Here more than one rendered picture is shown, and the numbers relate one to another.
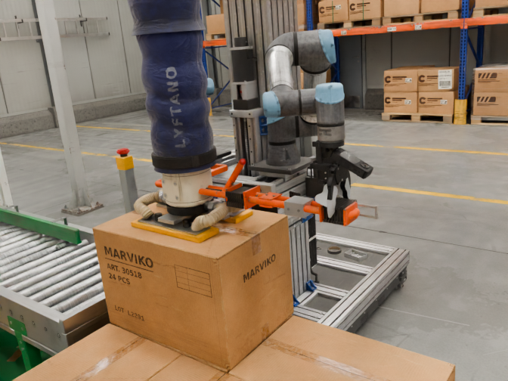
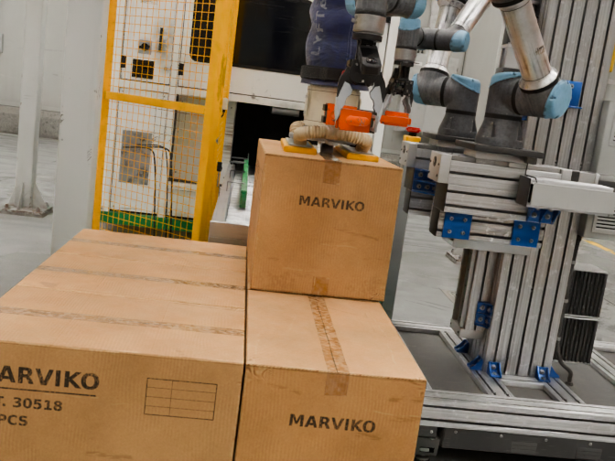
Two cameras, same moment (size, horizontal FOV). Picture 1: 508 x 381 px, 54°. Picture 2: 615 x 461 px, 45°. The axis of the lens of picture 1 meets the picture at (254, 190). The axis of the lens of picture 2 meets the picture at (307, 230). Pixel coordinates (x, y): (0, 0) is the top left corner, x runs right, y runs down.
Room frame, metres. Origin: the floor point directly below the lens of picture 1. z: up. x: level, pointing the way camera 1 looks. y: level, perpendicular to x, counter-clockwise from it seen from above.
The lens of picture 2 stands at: (0.04, -1.49, 1.11)
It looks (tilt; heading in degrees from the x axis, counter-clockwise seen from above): 10 degrees down; 46
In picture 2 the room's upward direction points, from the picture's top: 7 degrees clockwise
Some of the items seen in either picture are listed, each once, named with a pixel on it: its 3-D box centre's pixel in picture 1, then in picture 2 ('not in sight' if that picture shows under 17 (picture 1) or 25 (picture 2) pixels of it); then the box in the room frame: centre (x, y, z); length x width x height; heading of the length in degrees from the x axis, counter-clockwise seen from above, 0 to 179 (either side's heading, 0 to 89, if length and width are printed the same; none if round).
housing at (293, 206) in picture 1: (298, 206); not in sight; (1.42, -0.13, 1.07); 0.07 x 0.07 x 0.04; 52
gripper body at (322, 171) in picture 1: (329, 161); (363, 60); (1.35, -0.22, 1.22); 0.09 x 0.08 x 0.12; 51
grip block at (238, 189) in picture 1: (243, 196); (339, 114); (1.55, 0.04, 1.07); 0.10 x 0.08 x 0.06; 142
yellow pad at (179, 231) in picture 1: (172, 223); (297, 141); (1.63, 0.29, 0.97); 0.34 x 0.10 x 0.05; 52
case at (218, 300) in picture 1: (195, 271); (315, 212); (1.70, 0.24, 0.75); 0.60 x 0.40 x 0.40; 53
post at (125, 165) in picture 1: (137, 240); (395, 242); (2.69, 0.70, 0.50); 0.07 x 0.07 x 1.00; 52
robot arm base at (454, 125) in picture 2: not in sight; (458, 123); (2.41, 0.25, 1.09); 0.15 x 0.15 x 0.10
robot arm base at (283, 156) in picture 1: (282, 150); (501, 130); (2.11, -0.14, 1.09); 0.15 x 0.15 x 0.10
